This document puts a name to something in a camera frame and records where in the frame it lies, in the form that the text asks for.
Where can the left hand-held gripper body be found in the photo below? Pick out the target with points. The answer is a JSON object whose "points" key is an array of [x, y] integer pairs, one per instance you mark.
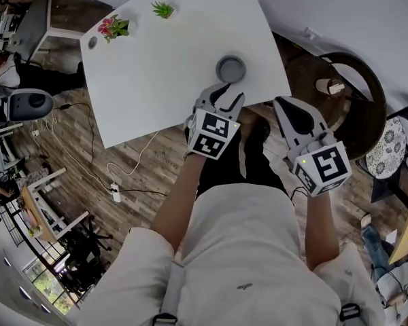
{"points": [[209, 132]]}

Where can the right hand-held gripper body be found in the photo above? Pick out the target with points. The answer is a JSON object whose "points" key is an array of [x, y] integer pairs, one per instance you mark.
{"points": [[326, 165]]}

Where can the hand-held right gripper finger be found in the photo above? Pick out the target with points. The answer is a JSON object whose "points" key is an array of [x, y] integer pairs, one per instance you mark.
{"points": [[281, 121], [314, 115]]}

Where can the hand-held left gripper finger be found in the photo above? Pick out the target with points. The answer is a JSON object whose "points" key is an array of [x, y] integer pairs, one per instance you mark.
{"points": [[213, 93], [234, 106]]}

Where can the grey roll of tape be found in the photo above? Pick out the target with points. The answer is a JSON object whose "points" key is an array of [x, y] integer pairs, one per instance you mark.
{"points": [[230, 70]]}

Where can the person's left forearm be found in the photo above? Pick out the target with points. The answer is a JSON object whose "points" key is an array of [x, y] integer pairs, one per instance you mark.
{"points": [[177, 199]]}

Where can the person's right forearm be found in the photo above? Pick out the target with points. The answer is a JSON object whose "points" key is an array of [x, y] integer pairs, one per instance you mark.
{"points": [[321, 229]]}

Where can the paper cup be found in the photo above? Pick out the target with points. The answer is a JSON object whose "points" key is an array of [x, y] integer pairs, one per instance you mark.
{"points": [[323, 85]]}

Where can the person's black trousers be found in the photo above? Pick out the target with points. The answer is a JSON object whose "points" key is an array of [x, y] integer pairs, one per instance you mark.
{"points": [[224, 168]]}

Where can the round dark wooden table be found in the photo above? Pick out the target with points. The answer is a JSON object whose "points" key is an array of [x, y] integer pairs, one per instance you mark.
{"points": [[367, 114]]}

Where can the black chair patterned cushion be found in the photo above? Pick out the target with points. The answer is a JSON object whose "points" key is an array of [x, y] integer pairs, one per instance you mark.
{"points": [[387, 148]]}

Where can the green succulent white pot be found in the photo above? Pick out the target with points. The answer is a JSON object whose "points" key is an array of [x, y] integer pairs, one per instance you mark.
{"points": [[163, 9]]}

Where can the light wooden table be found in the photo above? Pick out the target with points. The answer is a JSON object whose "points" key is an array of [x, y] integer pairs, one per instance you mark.
{"points": [[406, 236]]}

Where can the white power strip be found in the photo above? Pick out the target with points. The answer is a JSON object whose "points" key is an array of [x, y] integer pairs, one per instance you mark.
{"points": [[115, 191]]}

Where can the pink flower plant white pot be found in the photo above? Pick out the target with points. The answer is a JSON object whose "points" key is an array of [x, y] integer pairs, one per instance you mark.
{"points": [[114, 28]]}

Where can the person's white shirt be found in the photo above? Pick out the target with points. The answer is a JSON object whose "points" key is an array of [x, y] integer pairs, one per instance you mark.
{"points": [[241, 250]]}

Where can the black office chair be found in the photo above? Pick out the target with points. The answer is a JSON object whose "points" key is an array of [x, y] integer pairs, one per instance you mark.
{"points": [[85, 250]]}

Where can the grey rounded robot head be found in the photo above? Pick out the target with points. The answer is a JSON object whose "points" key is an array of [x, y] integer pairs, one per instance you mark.
{"points": [[27, 104]]}

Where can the white framed desk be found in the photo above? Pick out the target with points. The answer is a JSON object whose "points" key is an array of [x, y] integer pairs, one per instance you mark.
{"points": [[37, 22]]}

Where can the wooden table white frame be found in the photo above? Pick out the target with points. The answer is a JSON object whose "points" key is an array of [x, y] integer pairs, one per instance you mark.
{"points": [[37, 212]]}

